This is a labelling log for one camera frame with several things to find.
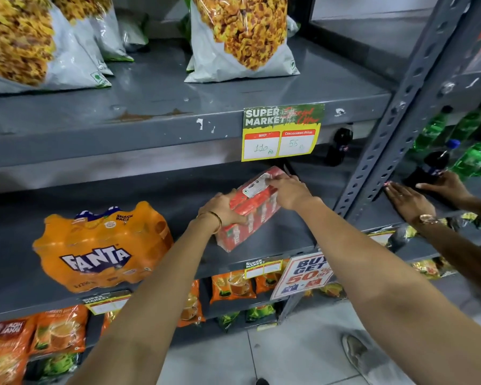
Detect red drink carton pack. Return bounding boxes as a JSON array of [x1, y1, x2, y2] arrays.
[[216, 166, 289, 253]]

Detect grey metal shelf unit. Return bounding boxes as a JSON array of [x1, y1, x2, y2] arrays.
[[311, 0, 481, 263], [0, 0, 471, 349]]

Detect yellow green price label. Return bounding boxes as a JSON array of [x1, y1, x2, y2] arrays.
[[241, 103, 325, 162]]

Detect red orange soup packet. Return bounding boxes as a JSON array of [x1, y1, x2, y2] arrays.
[[0, 316, 36, 385]]

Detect person's left forearm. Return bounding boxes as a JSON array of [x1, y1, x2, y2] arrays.
[[66, 220, 222, 385]]

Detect another person's forearm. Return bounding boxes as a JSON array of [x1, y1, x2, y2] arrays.
[[413, 196, 481, 301]]

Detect person's right hand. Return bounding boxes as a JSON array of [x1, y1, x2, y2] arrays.
[[266, 174, 314, 211]]

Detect orange soda bottle multipack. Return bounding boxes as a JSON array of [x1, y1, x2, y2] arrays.
[[32, 201, 174, 294]]

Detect green soup packet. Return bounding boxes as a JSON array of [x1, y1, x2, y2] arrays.
[[217, 311, 241, 332], [24, 351, 82, 383], [245, 303, 277, 323]]

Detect white promo sign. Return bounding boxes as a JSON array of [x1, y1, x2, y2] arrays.
[[270, 252, 334, 301]]

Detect green soda bottle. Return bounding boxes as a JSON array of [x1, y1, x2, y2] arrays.
[[450, 101, 481, 141], [450, 131, 481, 178], [412, 105, 454, 153]]

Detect small yellow shelf label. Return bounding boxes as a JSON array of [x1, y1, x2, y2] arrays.
[[244, 259, 284, 280], [83, 292, 132, 316]]

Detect person's grey shoe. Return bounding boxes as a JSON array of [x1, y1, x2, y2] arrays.
[[342, 334, 371, 377]]

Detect yellow snack packet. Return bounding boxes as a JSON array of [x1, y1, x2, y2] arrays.
[[411, 256, 458, 280], [445, 211, 481, 232], [367, 224, 419, 254], [305, 282, 347, 300]]

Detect large yellow snack bag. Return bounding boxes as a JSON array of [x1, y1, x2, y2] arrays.
[[51, 0, 135, 76], [0, 0, 112, 95], [115, 8, 150, 53], [184, 0, 301, 84]]

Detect person's left hand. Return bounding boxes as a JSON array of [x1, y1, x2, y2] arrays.
[[198, 190, 249, 234]]

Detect person's right forearm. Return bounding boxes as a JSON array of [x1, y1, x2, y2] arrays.
[[294, 196, 481, 385]]

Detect gold bangle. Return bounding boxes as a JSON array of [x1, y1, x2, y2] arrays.
[[196, 211, 223, 234]]

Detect dark cola bottle blue cap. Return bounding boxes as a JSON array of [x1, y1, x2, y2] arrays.
[[403, 139, 461, 189]]

